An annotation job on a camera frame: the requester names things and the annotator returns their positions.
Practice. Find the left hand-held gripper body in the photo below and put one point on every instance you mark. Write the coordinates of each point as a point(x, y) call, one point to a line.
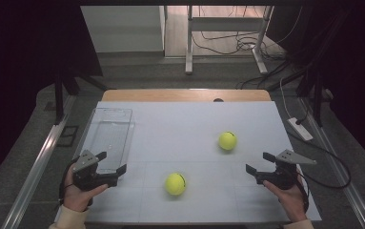
point(85, 173)

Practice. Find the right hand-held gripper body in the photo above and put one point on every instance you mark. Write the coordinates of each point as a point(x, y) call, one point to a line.
point(281, 175)

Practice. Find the clear plastic container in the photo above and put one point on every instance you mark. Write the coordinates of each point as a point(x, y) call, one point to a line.
point(113, 133)

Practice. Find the yellow tennis ball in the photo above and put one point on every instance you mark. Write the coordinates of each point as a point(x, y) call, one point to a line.
point(175, 184)
point(227, 141)

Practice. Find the person's right hand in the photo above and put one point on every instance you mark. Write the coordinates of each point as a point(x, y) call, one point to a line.
point(288, 200)

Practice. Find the person's left hand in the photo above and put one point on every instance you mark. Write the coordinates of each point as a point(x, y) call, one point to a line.
point(77, 198)

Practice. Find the white power strip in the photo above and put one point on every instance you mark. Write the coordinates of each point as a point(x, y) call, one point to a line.
point(300, 129)

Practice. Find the black plug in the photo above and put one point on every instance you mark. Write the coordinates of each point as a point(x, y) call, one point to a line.
point(299, 121)

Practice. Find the black metal stand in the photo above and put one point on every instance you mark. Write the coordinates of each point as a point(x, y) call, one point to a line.
point(58, 101)
point(318, 105)

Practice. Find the dark table grommet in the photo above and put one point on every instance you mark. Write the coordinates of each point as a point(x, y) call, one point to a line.
point(218, 100)

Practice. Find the white table mat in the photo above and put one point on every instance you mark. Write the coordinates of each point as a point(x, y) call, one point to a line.
point(186, 127)

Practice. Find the wooden table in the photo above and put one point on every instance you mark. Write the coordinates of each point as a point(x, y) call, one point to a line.
point(186, 95)

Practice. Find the dark curtain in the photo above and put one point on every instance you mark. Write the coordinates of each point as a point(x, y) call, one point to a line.
point(354, 63)
point(18, 63)

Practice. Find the white panel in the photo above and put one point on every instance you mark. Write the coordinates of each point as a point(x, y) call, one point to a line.
point(123, 28)

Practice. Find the black floor frame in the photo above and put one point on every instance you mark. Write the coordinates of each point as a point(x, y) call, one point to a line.
point(67, 136)

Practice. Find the metal floor rail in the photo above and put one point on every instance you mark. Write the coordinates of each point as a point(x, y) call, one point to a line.
point(356, 198)
point(34, 178)

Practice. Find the white desk frame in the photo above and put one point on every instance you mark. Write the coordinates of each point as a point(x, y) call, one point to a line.
point(188, 47)

